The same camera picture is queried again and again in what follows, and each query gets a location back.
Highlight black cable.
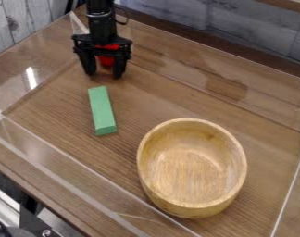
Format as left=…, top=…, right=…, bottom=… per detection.
left=0, top=218, right=17, bottom=237

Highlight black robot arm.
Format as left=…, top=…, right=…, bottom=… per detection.
left=71, top=0, right=132, bottom=79

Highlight clear acrylic tray walls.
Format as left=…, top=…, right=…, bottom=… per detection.
left=0, top=13, right=300, bottom=237

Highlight green rectangular block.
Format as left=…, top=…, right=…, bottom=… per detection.
left=88, top=86, right=116, bottom=136

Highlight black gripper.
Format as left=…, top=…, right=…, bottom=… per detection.
left=71, top=34, right=132, bottom=80

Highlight red felt fruit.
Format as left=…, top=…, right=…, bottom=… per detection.
left=93, top=44, right=120, bottom=68

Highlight black metal bracket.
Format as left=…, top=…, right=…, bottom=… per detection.
left=19, top=206, right=61, bottom=237

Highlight wooden bowl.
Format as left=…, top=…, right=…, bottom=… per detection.
left=136, top=118, right=247, bottom=218

